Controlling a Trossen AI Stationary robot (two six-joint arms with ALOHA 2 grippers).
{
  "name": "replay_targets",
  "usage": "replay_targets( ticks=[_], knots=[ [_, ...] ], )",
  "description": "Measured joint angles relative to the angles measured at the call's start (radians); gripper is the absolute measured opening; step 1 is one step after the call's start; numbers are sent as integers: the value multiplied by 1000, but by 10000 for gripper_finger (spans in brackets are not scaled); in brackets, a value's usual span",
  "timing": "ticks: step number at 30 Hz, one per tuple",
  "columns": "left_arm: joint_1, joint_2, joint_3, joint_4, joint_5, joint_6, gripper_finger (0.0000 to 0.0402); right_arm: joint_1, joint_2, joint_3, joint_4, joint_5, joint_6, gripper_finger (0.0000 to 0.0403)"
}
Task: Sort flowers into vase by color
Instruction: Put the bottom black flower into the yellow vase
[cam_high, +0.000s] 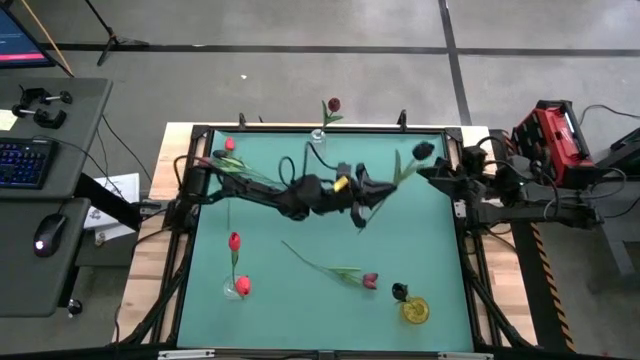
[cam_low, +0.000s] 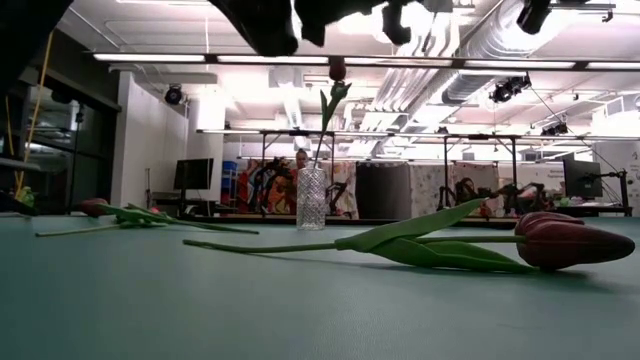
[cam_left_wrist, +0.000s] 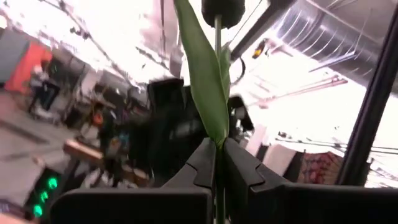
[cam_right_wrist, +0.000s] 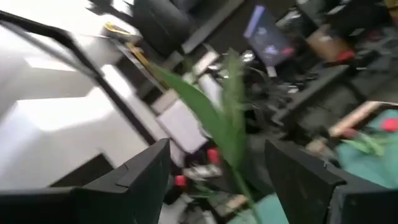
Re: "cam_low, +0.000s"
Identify black ceiling track rail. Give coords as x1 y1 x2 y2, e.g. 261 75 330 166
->
547 0 617 24

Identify black ceiling spotlight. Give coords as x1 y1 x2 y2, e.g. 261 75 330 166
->
488 73 533 105
541 121 570 137
163 83 184 106

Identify clear crystal-cut glass vase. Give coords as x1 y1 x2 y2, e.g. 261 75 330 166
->
295 165 327 232

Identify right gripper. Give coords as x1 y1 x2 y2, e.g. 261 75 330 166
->
293 0 415 50

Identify white LED light bar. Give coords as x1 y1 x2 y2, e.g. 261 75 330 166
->
464 59 576 70
217 54 329 64
585 61 640 71
344 57 454 67
93 53 206 63

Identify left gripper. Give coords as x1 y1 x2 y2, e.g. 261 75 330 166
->
207 0 301 58

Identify black background rig frame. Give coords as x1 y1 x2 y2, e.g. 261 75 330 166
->
442 132 520 211

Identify white patterned curtain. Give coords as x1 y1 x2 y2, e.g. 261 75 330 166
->
409 163 501 211

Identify black computer monitor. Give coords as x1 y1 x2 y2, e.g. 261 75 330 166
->
173 157 215 191
562 158 605 199

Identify silver ventilation duct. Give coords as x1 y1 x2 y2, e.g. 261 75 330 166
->
439 0 566 106

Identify long thin yellow rod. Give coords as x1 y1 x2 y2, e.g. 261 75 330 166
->
14 30 55 197

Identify dark grey curtain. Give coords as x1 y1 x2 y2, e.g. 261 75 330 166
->
355 162 412 220

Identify dark red tulip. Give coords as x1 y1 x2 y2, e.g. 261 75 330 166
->
182 198 637 275
79 197 261 236
310 55 353 174

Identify blue storage bins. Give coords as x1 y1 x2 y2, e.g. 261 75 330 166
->
222 160 239 201

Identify colourful patterned curtain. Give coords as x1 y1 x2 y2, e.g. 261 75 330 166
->
234 159 359 220

